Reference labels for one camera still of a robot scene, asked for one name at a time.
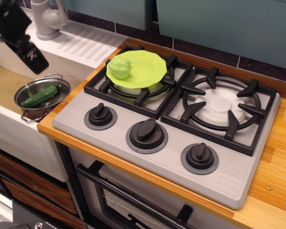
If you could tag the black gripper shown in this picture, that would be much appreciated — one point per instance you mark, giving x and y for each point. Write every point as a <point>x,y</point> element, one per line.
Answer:
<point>13,25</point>

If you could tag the green toy pickle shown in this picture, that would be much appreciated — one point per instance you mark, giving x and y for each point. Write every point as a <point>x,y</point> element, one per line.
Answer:
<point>39,97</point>

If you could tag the green toy cauliflower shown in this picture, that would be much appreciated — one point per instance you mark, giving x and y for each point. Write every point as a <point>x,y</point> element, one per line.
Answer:
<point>120,67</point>

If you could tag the stainless steel pot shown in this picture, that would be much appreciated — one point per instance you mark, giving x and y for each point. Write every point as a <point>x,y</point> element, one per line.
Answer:
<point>37,113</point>

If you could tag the white sink unit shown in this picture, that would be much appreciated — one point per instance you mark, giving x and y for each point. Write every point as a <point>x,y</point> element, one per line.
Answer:
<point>72,56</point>

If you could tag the lime green plate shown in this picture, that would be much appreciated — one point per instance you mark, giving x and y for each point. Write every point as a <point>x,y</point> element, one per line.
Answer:
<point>147,69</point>

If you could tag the grey toy faucet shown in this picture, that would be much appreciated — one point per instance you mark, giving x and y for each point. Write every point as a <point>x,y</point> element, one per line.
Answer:
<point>48,21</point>

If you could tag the black left stove knob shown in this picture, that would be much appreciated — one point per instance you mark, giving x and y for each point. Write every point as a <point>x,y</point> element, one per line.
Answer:
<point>100,117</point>

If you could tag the black stove knob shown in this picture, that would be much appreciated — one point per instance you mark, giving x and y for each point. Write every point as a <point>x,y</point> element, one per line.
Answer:
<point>100,117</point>
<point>199,159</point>
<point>147,137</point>

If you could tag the wooden drawer front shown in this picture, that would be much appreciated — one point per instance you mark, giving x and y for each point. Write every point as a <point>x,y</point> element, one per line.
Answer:
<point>39,191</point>

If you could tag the black middle stove knob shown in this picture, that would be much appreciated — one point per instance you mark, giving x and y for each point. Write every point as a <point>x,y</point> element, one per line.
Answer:
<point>147,137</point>

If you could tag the grey stove top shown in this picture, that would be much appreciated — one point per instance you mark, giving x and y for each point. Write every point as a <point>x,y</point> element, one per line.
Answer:
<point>228,184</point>

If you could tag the white right burner cap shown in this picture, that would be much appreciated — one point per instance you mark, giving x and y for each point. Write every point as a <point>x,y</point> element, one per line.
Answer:
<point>219,102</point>

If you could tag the black right stove knob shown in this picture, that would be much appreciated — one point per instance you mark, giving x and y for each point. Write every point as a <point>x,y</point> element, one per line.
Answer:
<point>199,159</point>

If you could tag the black right burner grate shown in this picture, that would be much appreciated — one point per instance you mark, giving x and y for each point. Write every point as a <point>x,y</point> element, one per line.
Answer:
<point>241,137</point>

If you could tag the black oven door handle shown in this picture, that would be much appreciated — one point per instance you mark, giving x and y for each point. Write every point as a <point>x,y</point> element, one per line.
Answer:
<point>91,174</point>

